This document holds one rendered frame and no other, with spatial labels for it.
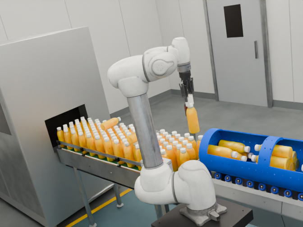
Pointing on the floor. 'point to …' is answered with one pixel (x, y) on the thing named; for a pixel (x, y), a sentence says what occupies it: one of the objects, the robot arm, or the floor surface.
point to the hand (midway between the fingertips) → (189, 100)
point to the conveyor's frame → (123, 177)
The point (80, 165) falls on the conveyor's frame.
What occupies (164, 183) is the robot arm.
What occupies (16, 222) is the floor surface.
